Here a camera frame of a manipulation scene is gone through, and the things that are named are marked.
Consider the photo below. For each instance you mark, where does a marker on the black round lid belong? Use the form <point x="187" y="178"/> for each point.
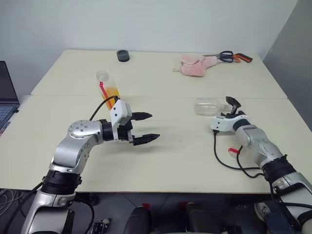
<point x="123" y="56"/>

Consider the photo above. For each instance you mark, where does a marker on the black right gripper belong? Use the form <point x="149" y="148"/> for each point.
<point x="232" y="115"/>

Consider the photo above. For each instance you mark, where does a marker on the pink cloth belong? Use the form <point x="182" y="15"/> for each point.
<point x="193" y="68"/>

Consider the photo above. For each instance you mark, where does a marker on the orange juice bottle red label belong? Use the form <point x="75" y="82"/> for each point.
<point x="112" y="91"/>

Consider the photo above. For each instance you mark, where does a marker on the blue trouser leg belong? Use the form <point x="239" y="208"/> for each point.
<point x="280" y="221"/>

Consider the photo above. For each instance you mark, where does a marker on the dark laptop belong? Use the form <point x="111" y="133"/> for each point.
<point x="6" y="95"/>

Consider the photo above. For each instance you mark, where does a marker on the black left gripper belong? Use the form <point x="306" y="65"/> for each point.
<point x="124" y="133"/>

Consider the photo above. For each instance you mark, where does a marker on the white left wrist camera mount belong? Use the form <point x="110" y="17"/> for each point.
<point x="120" y="109"/>

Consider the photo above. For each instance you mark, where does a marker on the orange and black hand tool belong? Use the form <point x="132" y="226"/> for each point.
<point x="243" y="58"/>

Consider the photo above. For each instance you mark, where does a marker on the white cap with red tape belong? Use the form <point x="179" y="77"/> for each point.
<point x="232" y="152"/>

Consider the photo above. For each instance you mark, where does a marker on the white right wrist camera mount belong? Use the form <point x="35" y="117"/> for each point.
<point x="225" y="123"/>

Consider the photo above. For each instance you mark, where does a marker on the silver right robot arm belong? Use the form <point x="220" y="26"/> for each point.
<point x="258" y="141"/>

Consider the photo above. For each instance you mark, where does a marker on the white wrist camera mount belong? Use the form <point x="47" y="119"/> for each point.
<point x="120" y="109"/>
<point x="225" y="123"/>

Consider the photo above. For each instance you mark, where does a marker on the white sneaker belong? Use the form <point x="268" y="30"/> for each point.
<point x="261" y="210"/>

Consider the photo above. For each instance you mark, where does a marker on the clear plastic bottle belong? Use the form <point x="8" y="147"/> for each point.
<point x="204" y="106"/>

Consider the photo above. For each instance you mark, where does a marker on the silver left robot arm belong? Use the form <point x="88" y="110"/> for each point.
<point x="73" y="148"/>

